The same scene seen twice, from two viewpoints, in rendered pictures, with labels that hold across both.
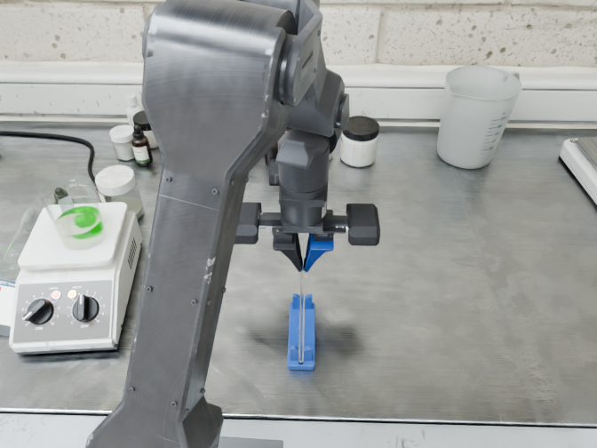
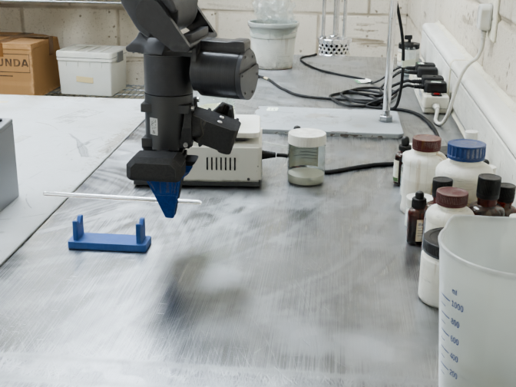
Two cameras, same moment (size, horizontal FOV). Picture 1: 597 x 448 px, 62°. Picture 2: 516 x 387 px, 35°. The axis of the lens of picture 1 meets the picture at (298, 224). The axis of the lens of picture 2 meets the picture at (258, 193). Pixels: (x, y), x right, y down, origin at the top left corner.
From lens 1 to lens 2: 1.14 m
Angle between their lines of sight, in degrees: 80
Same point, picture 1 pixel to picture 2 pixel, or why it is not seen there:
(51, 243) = not seen: hidden behind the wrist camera
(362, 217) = (152, 153)
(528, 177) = not seen: outside the picture
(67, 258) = not seen: hidden behind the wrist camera
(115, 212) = (245, 130)
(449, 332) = (68, 318)
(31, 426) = (83, 170)
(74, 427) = (74, 180)
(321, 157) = (146, 57)
